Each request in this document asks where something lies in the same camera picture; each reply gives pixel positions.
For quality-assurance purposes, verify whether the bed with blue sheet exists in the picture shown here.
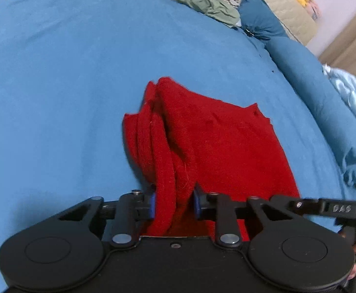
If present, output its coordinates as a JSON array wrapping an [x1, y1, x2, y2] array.
[[0, 0, 356, 284]]

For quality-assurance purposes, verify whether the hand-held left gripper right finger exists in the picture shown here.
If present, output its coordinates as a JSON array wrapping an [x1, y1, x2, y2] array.
[[193, 183, 293, 248]]

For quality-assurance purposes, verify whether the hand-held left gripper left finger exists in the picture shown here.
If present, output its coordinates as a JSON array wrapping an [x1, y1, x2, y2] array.
[[57, 189, 158, 249]]

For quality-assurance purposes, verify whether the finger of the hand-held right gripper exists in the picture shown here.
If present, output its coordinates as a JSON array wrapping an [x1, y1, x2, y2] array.
[[270, 195, 356, 219]]

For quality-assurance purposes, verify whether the quilted cream headboard cover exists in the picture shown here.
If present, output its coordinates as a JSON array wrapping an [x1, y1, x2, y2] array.
[[181, 0, 317, 45]]

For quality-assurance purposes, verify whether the red knit sweater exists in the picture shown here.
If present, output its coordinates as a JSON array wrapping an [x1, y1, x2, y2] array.
[[122, 77, 301, 239]]

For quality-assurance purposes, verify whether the dark blue pillow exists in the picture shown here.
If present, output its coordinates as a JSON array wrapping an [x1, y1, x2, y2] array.
[[265, 37, 356, 187], [237, 0, 290, 42]]

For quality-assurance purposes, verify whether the light blue blanket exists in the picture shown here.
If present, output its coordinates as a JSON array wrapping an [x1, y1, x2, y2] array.
[[322, 64, 356, 130]]

